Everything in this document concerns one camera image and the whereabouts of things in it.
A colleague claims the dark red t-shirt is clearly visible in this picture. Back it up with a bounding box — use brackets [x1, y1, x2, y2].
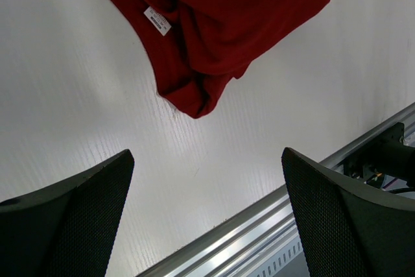
[110, 0, 330, 119]

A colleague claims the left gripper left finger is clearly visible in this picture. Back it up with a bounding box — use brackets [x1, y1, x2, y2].
[1, 149, 134, 276]

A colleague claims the aluminium mounting rail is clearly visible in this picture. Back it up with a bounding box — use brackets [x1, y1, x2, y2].
[145, 106, 414, 276]

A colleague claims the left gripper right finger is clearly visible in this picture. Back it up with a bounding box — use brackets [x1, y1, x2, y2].
[281, 147, 414, 276]

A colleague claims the white slotted cable duct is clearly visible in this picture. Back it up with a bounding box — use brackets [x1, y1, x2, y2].
[247, 234, 303, 277]

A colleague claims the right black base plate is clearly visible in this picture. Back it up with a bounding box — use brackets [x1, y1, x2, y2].
[342, 123, 414, 189]

